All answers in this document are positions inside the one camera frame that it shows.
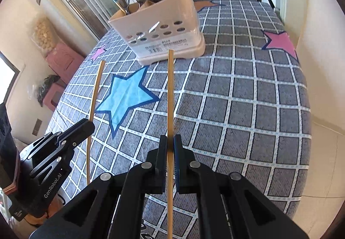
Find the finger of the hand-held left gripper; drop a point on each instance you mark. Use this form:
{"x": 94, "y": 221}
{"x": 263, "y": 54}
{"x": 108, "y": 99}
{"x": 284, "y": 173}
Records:
{"x": 80, "y": 128}

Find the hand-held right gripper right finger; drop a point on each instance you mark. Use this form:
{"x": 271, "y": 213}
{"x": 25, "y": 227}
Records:
{"x": 177, "y": 155}

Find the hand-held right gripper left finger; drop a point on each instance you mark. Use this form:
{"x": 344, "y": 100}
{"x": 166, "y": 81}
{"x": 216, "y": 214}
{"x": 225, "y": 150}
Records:
{"x": 161, "y": 158}

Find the wooden chopstick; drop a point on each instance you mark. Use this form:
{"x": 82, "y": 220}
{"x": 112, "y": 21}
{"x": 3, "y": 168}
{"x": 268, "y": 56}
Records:
{"x": 95, "y": 93}
{"x": 170, "y": 93}

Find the white perforated utensil holder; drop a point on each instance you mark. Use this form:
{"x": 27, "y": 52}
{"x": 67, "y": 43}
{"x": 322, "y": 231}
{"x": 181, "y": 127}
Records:
{"x": 167, "y": 39}

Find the person's left hand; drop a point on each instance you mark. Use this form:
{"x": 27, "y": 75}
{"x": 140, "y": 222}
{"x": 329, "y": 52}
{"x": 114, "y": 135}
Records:
{"x": 56, "y": 205}

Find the small pink box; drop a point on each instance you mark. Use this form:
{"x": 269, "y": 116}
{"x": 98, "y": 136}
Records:
{"x": 54, "y": 99}

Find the black plastic bag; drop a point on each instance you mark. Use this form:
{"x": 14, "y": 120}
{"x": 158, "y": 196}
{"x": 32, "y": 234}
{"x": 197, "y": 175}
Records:
{"x": 47, "y": 84}

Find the large pink box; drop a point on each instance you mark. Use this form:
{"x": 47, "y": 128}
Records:
{"x": 64, "y": 61}

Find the grey checked star blanket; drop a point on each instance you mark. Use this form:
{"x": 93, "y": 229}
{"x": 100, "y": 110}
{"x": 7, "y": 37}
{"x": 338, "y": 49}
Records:
{"x": 242, "y": 120}

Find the bright window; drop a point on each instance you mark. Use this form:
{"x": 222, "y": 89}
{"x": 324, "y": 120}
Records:
{"x": 6, "y": 77}

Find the bag of pale balls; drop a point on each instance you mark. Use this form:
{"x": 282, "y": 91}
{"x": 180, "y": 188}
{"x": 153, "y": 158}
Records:
{"x": 43, "y": 34}

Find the wall socket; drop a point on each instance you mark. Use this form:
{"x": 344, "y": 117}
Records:
{"x": 37, "y": 126}

